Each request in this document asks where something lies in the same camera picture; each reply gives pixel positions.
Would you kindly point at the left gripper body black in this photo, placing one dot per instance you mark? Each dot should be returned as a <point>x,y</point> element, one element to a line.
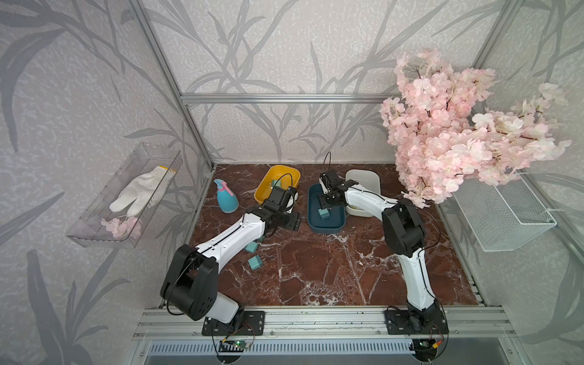
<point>290,221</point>

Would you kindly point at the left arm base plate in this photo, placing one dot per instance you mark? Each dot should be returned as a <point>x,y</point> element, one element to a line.
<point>248,322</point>

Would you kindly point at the right circuit board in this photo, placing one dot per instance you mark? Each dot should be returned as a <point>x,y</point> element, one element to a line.
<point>426,345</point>

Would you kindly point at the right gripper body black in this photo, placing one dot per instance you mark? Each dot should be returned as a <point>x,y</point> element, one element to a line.
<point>325,199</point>

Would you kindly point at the circuit board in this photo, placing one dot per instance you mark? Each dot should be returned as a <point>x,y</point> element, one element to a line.
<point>426,345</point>
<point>235,346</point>

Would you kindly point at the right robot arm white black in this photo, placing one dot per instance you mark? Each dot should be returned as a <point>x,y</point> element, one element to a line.
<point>405,235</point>

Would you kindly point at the yellow plastic storage box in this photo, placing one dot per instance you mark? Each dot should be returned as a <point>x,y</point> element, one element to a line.
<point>278,175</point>

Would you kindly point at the white work glove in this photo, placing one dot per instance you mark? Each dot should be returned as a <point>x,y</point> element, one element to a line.
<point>144,191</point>

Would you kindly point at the white plastic storage box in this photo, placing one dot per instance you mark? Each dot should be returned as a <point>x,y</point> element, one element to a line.
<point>368,180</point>

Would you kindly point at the white wire mesh basket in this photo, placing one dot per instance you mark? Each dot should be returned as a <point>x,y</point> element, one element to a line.
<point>504,217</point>

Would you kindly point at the pink cherry blossom tree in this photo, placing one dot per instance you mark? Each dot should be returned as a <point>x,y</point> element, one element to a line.
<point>440,141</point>

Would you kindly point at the teal spray bottle pink trigger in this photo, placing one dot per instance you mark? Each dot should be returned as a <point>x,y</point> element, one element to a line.
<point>226,199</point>

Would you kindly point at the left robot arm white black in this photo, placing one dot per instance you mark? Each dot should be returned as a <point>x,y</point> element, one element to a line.
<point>192,279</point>

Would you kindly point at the clear acrylic wall shelf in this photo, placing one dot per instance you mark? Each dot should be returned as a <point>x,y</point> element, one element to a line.
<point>119,215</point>

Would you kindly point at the small pink flower sprig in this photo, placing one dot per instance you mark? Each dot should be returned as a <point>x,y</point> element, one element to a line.
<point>123,227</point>

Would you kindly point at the dark teal storage box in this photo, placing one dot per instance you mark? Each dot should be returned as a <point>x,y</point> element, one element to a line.
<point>319,224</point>

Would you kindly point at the aluminium front rail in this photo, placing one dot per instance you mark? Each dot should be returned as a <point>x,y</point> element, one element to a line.
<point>359,322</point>

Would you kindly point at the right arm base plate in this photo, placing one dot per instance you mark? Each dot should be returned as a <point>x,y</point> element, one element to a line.
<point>413,322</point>

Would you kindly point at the left circuit board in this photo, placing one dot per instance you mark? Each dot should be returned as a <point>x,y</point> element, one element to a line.
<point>235,346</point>

